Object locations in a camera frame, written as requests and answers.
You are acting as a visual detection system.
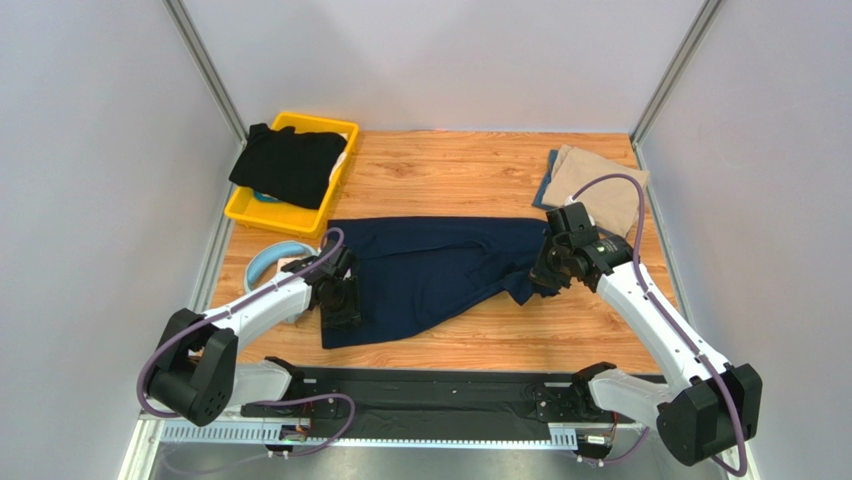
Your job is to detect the pinkish cube power adapter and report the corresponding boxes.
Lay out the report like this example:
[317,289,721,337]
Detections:
[277,249,312,266]

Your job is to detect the navy t shirt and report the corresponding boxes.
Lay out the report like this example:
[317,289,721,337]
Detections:
[321,217,558,349]

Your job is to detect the light blue headphones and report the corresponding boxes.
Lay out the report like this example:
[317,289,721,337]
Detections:
[241,241,317,329]

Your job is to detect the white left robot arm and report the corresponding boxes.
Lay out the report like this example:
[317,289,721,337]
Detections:
[137,247,360,427]

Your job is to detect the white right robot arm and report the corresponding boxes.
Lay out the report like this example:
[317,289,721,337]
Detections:
[530,232,763,477]

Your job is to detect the beige folded t shirt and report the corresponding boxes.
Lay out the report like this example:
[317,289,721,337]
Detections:
[541,145,650,236]

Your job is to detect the teal cloth in bin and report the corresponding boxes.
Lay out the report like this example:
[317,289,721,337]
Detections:
[253,191,280,203]

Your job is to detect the yellow plastic bin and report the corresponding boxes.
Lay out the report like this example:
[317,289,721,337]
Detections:
[224,112,360,238]

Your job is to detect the black t shirt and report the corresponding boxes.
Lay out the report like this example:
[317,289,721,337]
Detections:
[229,123,347,210]

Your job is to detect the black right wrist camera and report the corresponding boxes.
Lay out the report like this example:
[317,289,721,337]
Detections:
[546,202,597,235]

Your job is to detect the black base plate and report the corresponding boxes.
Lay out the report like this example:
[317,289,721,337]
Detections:
[241,367,632,441]

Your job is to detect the aluminium frame rail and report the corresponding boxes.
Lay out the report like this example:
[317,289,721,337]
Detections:
[119,382,743,480]

